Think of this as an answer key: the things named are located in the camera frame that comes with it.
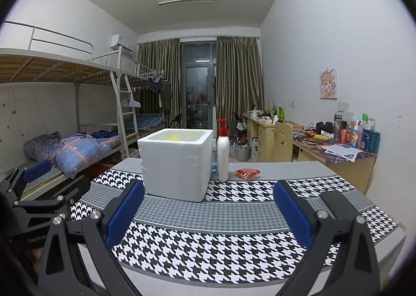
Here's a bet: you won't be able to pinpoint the white printed papers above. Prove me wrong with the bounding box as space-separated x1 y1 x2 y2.
322 144 363 163

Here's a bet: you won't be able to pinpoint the blue patchwork quilt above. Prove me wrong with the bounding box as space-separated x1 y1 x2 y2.
23 131 121 177

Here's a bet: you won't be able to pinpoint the black headphones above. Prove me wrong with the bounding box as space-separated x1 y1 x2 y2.
315 121 335 134

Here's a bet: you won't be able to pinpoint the ceiling tube light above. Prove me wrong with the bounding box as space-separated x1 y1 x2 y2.
159 0 217 6

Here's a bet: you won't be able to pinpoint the white air conditioner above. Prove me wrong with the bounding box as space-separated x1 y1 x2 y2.
110 34 134 54

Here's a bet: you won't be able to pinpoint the red bag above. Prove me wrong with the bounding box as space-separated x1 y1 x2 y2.
86 163 114 180

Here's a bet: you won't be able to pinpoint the houndstooth table cloth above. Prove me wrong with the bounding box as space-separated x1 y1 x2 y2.
70 169 399 287

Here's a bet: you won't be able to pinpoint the light wooden desk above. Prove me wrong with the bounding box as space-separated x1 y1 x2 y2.
242 113 304 163

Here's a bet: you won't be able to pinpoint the grey trash bin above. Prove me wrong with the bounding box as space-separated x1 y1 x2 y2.
235 143 250 161

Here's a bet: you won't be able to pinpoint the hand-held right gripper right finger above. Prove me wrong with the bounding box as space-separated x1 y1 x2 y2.
273 180 382 296

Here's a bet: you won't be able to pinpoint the red snack packet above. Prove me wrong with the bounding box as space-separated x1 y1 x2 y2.
234 168 261 180

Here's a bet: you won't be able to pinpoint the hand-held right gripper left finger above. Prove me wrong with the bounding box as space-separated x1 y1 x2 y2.
37 180 145 296

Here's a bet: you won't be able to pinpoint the glass balcony door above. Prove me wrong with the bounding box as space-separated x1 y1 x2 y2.
180 39 218 129

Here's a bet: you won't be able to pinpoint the wooden chair with smiley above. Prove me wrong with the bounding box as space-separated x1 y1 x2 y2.
272 121 295 163

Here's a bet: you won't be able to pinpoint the white hanging bag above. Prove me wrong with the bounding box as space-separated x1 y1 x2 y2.
122 93 141 108

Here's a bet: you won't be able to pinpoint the white pump bottle red top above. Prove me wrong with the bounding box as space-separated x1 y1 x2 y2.
215 119 230 182

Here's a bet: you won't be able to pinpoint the row of toiletry bottles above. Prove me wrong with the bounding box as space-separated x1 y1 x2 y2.
333 113 381 154

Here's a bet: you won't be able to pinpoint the white foam box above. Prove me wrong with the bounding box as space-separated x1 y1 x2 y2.
137 128 213 203

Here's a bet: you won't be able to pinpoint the wooden desk with printed cover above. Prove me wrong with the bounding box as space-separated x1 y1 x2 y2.
292 127 378 194

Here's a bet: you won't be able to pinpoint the brown curtain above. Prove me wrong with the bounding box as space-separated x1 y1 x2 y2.
136 38 181 128
216 35 264 121

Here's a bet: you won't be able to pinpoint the blue plaid mattress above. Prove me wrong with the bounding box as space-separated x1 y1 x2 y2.
125 113 165 132

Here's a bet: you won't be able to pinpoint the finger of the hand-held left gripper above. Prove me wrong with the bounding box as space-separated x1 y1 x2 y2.
1 161 53 201
9 177 91 235

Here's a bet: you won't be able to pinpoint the pink cartoon wall poster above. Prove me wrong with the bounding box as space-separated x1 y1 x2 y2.
320 68 339 100

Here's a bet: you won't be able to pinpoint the black desk chair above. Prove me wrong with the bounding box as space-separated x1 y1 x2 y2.
229 113 248 141

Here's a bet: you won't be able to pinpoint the white metal bunk bed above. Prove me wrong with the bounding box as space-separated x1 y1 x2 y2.
0 21 131 193
119 46 166 147

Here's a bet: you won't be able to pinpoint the dark hanging clothes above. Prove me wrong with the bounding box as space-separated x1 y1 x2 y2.
148 77 165 94

